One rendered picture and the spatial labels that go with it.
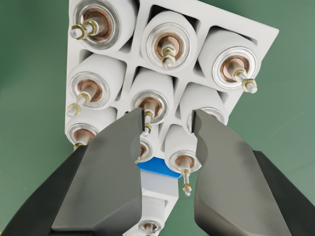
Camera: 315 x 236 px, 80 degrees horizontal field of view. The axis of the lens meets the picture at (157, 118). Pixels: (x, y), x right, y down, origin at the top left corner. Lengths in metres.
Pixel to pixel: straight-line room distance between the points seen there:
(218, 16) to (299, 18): 0.31
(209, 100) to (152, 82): 0.12
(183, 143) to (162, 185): 0.29
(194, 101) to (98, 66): 0.20
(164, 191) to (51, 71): 0.54
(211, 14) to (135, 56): 0.16
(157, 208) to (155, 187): 0.07
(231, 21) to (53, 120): 0.67
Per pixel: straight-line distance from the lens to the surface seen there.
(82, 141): 0.43
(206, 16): 0.40
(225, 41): 0.35
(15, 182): 1.20
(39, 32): 0.69
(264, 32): 0.44
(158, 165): 0.72
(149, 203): 0.69
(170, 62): 0.24
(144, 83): 0.36
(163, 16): 0.33
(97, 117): 0.44
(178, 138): 0.46
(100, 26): 0.32
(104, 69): 0.38
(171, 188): 0.71
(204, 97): 0.40
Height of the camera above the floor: 0.58
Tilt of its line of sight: 57 degrees down
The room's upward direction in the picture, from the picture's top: 175 degrees counter-clockwise
